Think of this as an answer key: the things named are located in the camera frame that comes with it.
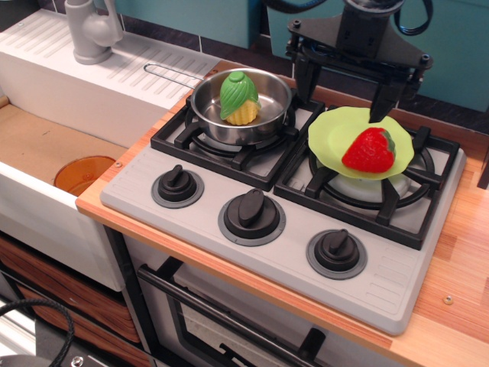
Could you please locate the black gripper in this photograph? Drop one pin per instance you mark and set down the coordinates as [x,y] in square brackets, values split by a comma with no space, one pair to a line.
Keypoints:
[363,46]

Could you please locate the red toy strawberry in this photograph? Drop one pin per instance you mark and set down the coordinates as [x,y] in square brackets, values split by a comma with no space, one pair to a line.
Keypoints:
[373,151]

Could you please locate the green yellow toy corncob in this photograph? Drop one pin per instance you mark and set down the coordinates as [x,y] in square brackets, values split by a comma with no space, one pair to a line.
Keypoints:
[239,99]

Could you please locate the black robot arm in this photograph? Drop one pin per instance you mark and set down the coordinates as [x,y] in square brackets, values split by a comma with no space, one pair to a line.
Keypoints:
[375,8]

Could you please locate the light green plastic plate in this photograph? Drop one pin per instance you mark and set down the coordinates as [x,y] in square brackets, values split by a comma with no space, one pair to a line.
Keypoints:
[334,131]

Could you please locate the stainless steel pot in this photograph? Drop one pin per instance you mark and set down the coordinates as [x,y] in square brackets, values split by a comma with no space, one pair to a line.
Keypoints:
[274,94]

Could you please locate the black middle stove knob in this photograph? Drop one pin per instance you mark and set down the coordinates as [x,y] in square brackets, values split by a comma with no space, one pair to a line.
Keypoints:
[252,219]

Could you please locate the black stove knob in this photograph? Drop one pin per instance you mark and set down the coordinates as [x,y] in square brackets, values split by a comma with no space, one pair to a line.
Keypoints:
[336,254]
[252,219]
[177,188]

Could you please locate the black right stove knob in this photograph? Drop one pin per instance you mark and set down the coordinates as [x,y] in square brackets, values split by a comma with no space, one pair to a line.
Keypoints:
[336,254]

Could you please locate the black left stove knob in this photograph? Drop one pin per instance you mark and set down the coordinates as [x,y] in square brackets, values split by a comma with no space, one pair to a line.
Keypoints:
[177,188]

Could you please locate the grey toy stove top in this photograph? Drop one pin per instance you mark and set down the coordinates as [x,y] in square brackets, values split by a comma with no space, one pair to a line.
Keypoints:
[383,295]

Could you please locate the black left burner grate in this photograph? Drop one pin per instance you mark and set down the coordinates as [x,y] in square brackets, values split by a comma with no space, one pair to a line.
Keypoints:
[256,165]

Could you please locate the black burner grate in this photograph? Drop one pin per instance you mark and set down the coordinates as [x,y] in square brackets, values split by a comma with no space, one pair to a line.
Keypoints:
[403,208]
[256,165]

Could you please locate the black right burner grate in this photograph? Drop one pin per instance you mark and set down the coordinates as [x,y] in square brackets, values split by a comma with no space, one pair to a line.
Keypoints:
[403,208]

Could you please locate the grey toy faucet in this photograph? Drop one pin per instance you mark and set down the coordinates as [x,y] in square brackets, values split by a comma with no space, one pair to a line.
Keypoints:
[93,35]

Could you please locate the toy oven door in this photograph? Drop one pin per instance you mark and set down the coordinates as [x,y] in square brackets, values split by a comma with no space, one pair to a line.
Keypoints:
[212,323]

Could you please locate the white toy sink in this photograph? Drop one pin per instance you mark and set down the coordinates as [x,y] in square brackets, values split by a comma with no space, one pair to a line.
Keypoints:
[55,110]

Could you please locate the orange plastic sink drain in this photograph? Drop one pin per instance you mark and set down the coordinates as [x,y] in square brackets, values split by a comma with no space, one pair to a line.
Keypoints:
[78,175]

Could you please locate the wood grain drawer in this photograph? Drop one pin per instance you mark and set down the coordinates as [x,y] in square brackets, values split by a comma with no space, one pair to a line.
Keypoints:
[102,320]

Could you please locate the black oven door handle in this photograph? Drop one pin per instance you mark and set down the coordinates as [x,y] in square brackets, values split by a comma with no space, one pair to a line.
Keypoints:
[163,280]

